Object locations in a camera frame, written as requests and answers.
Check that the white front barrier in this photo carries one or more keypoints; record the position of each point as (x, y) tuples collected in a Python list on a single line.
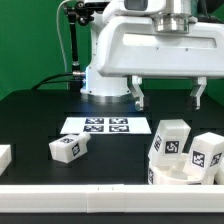
[(111, 198)]

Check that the white left barrier block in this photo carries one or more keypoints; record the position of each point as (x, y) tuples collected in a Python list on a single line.
[(5, 157)]

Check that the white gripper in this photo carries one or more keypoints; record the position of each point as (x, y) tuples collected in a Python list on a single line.
[(131, 46)]

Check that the white round stool seat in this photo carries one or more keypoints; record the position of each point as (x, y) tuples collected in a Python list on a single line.
[(174, 175)]

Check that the white barrier block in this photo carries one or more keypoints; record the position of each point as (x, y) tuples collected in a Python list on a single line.
[(219, 177), (5, 157)]

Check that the white marker sheet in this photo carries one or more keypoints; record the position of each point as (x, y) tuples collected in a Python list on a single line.
[(106, 125)]

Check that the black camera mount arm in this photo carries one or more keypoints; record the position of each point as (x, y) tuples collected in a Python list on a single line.
[(76, 14)]

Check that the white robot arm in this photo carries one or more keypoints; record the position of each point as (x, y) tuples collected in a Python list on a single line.
[(167, 16)]

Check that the white right barrier block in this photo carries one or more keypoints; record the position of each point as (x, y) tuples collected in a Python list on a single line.
[(219, 177)]

